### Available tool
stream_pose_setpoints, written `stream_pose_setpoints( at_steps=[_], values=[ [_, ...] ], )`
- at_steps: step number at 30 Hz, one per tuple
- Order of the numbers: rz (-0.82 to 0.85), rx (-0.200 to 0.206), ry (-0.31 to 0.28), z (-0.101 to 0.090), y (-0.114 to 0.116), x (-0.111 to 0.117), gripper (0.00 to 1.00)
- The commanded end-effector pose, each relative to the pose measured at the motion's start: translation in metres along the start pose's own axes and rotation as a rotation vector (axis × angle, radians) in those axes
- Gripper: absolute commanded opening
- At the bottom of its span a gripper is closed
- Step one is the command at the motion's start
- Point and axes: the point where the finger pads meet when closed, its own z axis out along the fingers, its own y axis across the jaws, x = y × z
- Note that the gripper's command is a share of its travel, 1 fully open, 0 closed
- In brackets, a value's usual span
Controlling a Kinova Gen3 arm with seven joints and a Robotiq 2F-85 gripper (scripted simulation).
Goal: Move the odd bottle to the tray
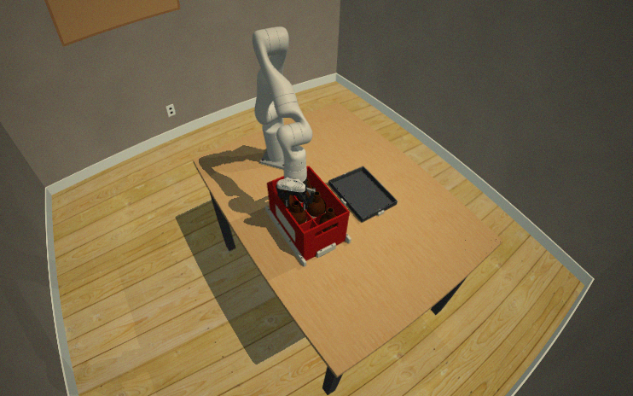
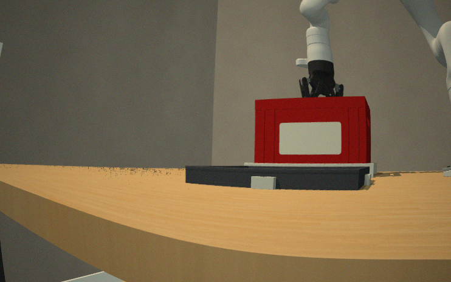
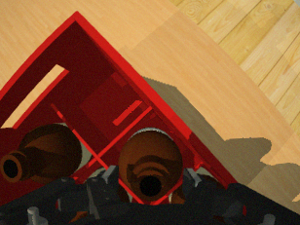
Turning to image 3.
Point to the red crate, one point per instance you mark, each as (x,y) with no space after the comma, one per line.
(93,100)

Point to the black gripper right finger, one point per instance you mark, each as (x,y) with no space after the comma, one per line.
(230,202)

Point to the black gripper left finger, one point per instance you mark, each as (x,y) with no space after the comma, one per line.
(39,206)

